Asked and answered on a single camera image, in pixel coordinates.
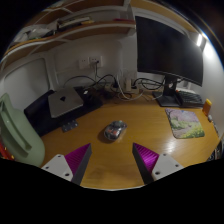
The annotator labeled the cherry blossom print mouse pad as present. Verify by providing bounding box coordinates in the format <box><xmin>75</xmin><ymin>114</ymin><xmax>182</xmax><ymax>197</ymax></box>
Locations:
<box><xmin>164</xmin><ymin>107</ymin><xmax>206</xmax><ymax>140</ymax></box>

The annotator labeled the small metal hinge plate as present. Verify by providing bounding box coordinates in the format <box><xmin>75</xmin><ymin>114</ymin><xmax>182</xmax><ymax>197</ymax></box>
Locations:
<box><xmin>60</xmin><ymin>119</ymin><xmax>80</xmax><ymax>133</ymax></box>

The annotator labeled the red object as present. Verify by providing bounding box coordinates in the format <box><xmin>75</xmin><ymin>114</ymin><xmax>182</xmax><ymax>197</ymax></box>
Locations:
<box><xmin>0</xmin><ymin>138</ymin><xmax>14</xmax><ymax>161</ymax></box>

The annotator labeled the silver laptop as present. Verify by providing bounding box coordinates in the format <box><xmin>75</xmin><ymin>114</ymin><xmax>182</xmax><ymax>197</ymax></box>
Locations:
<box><xmin>47</xmin><ymin>86</ymin><xmax>85</xmax><ymax>119</ymax></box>

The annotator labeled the black curved monitor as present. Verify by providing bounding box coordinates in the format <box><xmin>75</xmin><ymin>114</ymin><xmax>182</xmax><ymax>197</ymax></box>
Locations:
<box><xmin>134</xmin><ymin>15</ymin><xmax>205</xmax><ymax>108</ymax></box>

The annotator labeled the white wall socket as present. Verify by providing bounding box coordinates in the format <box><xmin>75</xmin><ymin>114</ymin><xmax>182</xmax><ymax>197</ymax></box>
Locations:
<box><xmin>89</xmin><ymin>55</ymin><xmax>103</xmax><ymax>69</ymax></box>
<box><xmin>78</xmin><ymin>57</ymin><xmax>90</xmax><ymax>70</ymax></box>

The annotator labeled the transparent computer mouse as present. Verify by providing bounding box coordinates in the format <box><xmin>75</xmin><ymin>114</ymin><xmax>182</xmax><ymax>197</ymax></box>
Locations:
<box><xmin>103</xmin><ymin>120</ymin><xmax>128</xmax><ymax>141</ymax></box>

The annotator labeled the wooden wall shelf unit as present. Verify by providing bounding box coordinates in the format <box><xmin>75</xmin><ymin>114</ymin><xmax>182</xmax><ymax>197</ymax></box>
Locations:
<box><xmin>0</xmin><ymin>0</ymin><xmax>138</xmax><ymax>68</ymax></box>

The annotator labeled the black keyboard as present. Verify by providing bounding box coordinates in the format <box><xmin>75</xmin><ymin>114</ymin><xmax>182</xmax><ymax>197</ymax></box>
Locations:
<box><xmin>175</xmin><ymin>89</ymin><xmax>205</xmax><ymax>108</ymax></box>

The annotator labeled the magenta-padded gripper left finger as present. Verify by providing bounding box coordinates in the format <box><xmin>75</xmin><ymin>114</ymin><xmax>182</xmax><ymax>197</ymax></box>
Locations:
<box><xmin>41</xmin><ymin>142</ymin><xmax>93</xmax><ymax>186</ymax></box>

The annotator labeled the black monitor cable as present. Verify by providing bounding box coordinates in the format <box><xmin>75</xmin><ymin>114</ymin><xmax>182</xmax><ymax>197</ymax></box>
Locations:
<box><xmin>134</xmin><ymin>77</ymin><xmax>166</xmax><ymax>92</ymax></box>

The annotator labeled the black laptop bag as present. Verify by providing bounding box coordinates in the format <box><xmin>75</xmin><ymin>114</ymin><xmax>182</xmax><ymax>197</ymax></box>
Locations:
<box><xmin>23</xmin><ymin>85</ymin><xmax>104</xmax><ymax>138</ymax></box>

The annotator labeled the white power strip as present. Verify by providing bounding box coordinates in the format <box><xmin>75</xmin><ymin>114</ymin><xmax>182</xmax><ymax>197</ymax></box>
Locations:
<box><xmin>105</xmin><ymin>79</ymin><xmax>139</xmax><ymax>94</ymax></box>

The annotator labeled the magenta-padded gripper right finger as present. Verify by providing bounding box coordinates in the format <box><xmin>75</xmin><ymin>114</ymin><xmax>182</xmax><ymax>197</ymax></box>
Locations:
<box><xmin>131</xmin><ymin>142</ymin><xmax>185</xmax><ymax>186</ymax></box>

